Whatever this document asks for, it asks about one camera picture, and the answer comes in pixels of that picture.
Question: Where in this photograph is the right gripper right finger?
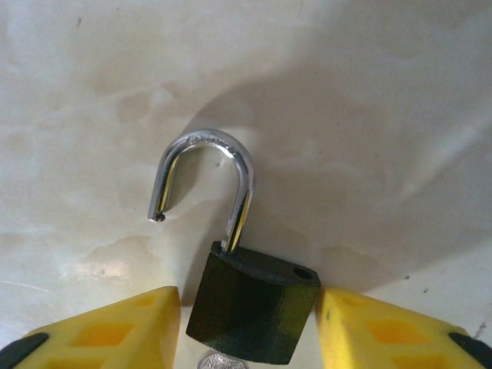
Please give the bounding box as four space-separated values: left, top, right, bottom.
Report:
315 288 492 369

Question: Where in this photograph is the black padlock silver shackle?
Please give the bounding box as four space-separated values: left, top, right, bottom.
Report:
148 128 322 365

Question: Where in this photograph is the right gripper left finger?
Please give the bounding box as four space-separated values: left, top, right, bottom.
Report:
0 286 181 369

